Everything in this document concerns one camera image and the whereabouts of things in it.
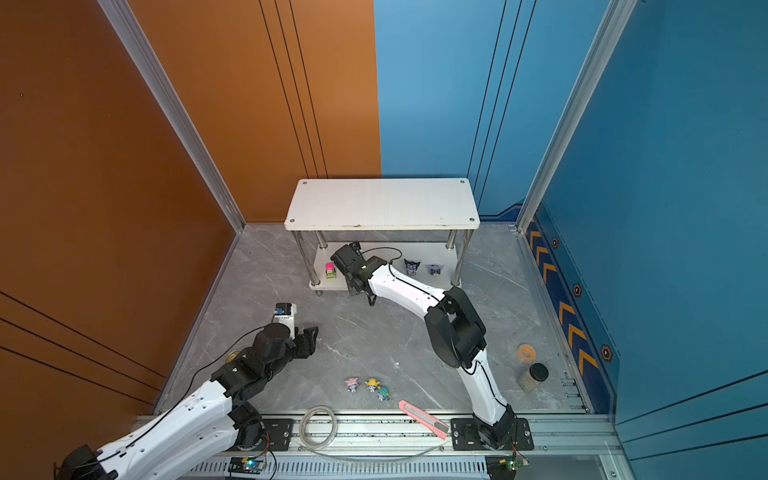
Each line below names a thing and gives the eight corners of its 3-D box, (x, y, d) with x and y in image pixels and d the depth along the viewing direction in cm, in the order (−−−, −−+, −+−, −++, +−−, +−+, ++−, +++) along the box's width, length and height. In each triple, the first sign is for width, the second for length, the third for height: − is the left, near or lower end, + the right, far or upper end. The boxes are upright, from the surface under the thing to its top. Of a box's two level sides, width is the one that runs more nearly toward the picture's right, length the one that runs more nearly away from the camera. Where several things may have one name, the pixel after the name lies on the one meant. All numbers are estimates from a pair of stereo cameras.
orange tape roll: (519, 364, 87) (522, 361, 85) (515, 347, 90) (517, 344, 89) (537, 364, 87) (539, 361, 85) (531, 347, 90) (534, 344, 89)
